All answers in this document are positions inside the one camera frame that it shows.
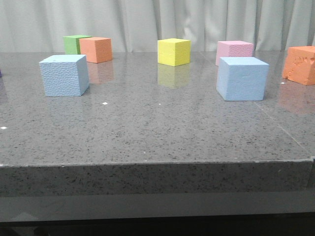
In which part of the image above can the smooth light blue foam block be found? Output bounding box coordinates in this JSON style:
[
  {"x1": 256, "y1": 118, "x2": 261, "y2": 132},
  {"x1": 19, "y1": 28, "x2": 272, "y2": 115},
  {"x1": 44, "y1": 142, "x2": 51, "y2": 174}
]
[{"x1": 216, "y1": 57, "x2": 269, "y2": 101}]

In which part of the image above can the textured light blue foam block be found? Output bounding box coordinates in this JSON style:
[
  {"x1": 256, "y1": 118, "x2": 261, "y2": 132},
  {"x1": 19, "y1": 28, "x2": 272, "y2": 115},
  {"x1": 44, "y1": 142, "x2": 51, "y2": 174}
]
[{"x1": 39, "y1": 55, "x2": 89, "y2": 96}]

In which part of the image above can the yellow foam block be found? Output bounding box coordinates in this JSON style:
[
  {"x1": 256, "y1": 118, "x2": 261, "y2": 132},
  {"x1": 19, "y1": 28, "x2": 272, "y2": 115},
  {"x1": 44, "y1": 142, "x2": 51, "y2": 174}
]
[{"x1": 157, "y1": 38, "x2": 191, "y2": 66}]

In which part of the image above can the smooth orange foam block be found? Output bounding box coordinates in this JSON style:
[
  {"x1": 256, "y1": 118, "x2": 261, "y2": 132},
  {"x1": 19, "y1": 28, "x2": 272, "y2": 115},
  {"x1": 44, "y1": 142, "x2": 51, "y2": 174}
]
[{"x1": 79, "y1": 37, "x2": 113, "y2": 63}]

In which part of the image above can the pink foam block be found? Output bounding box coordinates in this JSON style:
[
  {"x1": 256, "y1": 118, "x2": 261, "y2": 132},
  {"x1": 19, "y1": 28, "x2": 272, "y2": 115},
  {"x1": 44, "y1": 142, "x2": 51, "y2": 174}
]
[{"x1": 216, "y1": 41, "x2": 254, "y2": 66}]

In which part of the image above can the green foam block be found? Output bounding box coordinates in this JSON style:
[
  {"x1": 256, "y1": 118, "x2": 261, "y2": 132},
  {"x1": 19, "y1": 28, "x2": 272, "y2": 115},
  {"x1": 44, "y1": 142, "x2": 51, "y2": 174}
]
[{"x1": 63, "y1": 35, "x2": 92, "y2": 55}]

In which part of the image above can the dented orange foam block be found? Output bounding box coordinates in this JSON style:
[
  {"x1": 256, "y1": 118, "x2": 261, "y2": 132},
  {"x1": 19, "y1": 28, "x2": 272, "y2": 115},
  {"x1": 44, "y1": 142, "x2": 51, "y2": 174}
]
[{"x1": 282, "y1": 46, "x2": 315, "y2": 86}]

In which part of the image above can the grey pleated curtain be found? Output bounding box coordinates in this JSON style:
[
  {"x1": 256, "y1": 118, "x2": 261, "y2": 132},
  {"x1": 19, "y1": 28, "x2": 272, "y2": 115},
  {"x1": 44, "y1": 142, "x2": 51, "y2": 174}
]
[{"x1": 0, "y1": 0, "x2": 315, "y2": 52}]

